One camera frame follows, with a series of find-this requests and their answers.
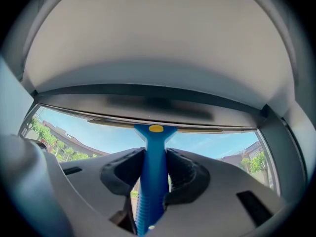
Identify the window with dark frame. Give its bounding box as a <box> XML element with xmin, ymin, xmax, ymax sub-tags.
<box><xmin>18</xmin><ymin>83</ymin><xmax>309</xmax><ymax>197</ymax></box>

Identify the large window glass pane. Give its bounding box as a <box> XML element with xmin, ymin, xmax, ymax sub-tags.
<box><xmin>19</xmin><ymin>105</ymin><xmax>281</xmax><ymax>207</ymax></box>

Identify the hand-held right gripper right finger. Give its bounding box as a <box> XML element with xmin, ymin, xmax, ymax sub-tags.
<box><xmin>153</xmin><ymin>147</ymin><xmax>287</xmax><ymax>235</ymax></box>

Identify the blue squeegee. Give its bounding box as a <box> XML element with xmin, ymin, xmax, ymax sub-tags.
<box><xmin>87</xmin><ymin>118</ymin><xmax>247</xmax><ymax>237</ymax></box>

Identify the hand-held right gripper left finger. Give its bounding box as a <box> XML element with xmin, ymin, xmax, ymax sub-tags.
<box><xmin>59</xmin><ymin>146</ymin><xmax>145</xmax><ymax>233</ymax></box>

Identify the dark brown building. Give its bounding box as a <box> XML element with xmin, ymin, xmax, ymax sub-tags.
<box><xmin>40</xmin><ymin>119</ymin><xmax>110</xmax><ymax>158</ymax></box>

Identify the small brown building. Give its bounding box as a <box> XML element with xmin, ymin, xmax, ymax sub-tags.
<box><xmin>219</xmin><ymin>141</ymin><xmax>266</xmax><ymax>172</ymax></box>

